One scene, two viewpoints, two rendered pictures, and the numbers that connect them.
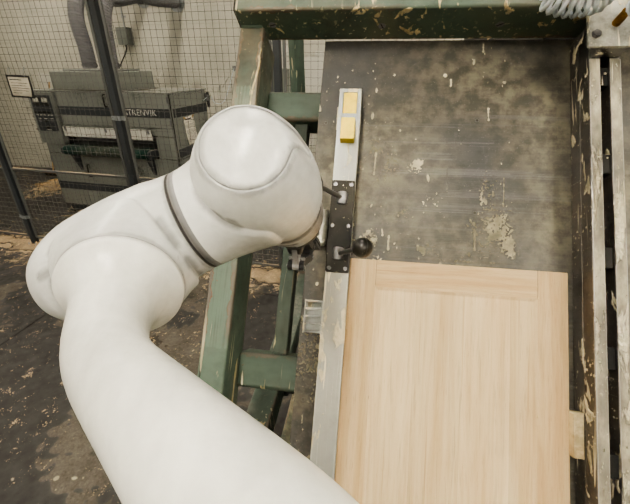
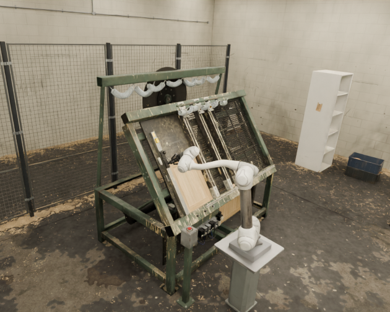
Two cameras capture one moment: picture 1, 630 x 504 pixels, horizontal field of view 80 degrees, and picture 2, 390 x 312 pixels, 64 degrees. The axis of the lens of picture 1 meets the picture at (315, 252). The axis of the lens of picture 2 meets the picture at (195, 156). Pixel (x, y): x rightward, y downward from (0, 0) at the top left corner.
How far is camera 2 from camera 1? 279 cm
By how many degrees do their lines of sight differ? 54
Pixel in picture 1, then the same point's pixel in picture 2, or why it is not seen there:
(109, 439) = (211, 164)
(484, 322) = not seen: hidden behind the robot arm
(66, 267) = (191, 163)
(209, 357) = (158, 193)
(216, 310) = (155, 184)
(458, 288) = not seen: hidden behind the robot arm
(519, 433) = (199, 181)
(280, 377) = (165, 194)
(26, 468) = not seen: outside the picture
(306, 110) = (141, 137)
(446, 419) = (191, 185)
